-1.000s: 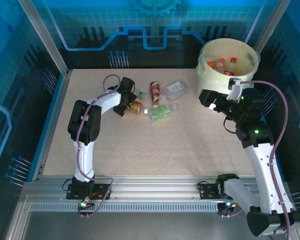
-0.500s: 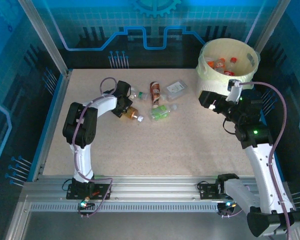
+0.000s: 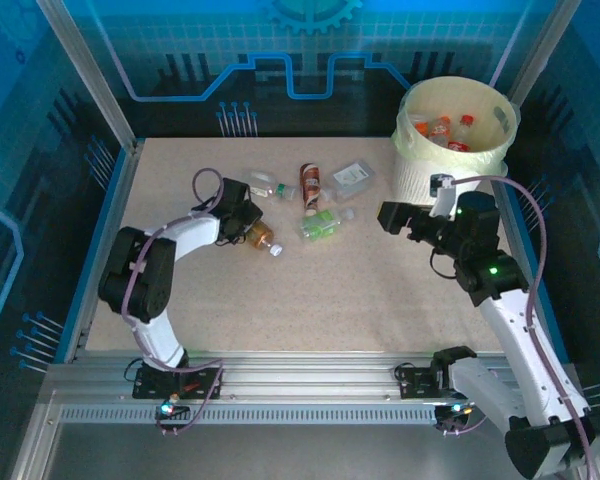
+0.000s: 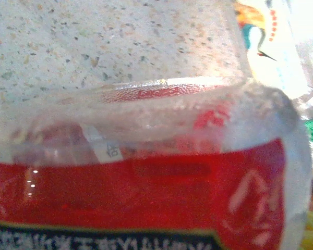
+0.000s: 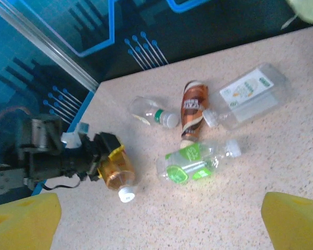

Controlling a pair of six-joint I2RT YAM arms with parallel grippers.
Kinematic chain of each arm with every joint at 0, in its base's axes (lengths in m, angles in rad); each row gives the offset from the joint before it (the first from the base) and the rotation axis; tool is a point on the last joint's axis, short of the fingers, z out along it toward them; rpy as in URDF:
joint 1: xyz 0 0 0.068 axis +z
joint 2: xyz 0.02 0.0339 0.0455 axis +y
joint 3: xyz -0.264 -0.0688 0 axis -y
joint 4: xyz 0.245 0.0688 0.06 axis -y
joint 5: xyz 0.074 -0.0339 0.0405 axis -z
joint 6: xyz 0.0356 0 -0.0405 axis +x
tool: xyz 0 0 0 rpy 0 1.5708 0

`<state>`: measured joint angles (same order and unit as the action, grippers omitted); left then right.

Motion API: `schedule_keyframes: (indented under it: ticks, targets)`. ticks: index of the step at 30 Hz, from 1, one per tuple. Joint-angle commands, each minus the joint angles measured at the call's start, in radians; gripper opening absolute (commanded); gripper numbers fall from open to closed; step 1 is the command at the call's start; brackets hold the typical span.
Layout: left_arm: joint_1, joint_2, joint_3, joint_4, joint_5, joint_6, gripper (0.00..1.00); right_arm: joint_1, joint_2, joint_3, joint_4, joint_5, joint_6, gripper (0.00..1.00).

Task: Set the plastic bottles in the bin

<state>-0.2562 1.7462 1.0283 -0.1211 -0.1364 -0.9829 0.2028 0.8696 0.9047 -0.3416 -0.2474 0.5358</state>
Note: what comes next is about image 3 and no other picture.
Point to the cream plastic bucket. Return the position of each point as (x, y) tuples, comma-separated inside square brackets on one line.
[(480, 100)]

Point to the clear bottle green neck band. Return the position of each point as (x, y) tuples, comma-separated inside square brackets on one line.
[(280, 189)]

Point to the square clear bottle white label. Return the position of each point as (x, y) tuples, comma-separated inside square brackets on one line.
[(352, 176)]

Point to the orange label bottle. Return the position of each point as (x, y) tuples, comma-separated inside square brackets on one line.
[(422, 128), (441, 129)]

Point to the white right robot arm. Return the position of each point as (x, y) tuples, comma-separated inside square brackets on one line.
[(515, 330)]

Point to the brown Nescafe coffee bottle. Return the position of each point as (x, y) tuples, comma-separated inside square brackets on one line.
[(310, 185)]

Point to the clear bottle green label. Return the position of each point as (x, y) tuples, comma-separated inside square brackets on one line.
[(322, 222)]

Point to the small status light board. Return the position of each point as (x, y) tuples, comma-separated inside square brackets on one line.
[(455, 410), (169, 409)]

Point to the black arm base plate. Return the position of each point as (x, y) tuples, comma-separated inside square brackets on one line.
[(412, 385), (210, 387)]

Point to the amber bottle red gold label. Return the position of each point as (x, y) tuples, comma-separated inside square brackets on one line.
[(261, 236)]

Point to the grey metal front panel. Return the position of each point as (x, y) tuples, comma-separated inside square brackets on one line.
[(300, 455)]

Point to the aluminium frame post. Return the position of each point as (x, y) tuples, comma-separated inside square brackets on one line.
[(94, 75), (530, 45)]

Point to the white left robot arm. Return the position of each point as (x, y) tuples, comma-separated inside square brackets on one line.
[(155, 335)]

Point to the Coca-Cola bottle red cap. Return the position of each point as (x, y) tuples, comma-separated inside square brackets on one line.
[(462, 137)]

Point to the aluminium mounting rail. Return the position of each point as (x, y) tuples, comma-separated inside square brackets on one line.
[(305, 372)]

